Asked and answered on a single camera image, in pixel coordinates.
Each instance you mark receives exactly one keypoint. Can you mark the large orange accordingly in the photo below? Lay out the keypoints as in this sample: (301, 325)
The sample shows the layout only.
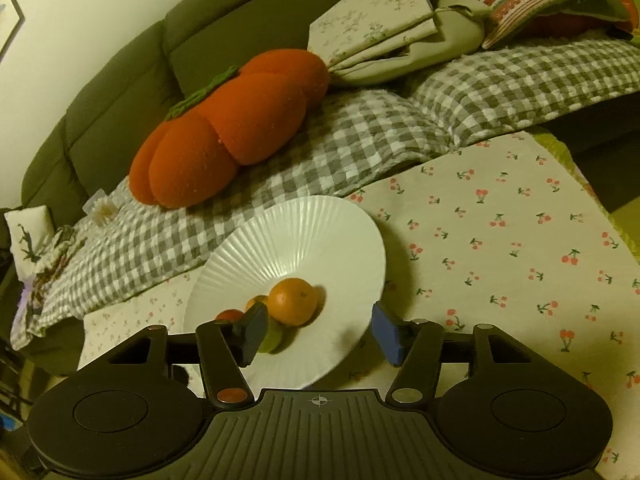
(292, 301)

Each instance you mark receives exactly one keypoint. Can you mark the white ribbed plate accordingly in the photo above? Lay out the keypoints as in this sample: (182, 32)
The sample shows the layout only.
(300, 255)

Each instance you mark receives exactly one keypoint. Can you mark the cherry print cloth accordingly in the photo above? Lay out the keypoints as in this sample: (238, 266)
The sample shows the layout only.
(490, 260)

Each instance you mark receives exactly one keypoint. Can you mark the small orange tangerine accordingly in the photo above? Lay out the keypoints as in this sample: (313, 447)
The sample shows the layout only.
(256, 303)

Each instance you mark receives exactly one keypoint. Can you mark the floral beige folded sheet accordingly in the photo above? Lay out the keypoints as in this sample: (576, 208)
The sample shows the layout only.
(380, 25)

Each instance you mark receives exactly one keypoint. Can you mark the olive green sofa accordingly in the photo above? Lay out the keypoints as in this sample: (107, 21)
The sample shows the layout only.
(125, 60)

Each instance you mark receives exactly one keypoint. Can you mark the wall picture frame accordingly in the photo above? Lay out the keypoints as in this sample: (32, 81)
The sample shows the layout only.
(9, 10)

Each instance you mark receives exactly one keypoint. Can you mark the orange pumpkin cushion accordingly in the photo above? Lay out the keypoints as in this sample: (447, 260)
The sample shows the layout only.
(225, 130)

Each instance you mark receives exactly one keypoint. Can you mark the red tomato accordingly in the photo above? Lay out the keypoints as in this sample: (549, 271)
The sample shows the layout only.
(229, 315)

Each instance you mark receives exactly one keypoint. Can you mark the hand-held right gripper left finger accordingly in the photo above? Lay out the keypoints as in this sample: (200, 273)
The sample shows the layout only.
(254, 334)

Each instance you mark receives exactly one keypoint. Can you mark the grey checkered blanket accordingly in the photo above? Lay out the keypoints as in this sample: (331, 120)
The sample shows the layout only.
(320, 160)

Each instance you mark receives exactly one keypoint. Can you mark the small white embroidered pillow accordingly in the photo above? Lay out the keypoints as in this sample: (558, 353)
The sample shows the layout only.
(30, 240)

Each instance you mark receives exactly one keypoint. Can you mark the small clear plastic packet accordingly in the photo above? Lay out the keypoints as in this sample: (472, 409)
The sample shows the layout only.
(101, 207)

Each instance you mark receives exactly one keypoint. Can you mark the green lime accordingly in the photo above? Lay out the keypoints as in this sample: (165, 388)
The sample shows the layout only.
(270, 339)

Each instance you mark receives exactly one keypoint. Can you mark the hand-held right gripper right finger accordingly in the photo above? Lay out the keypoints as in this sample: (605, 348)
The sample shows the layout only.
(386, 335)

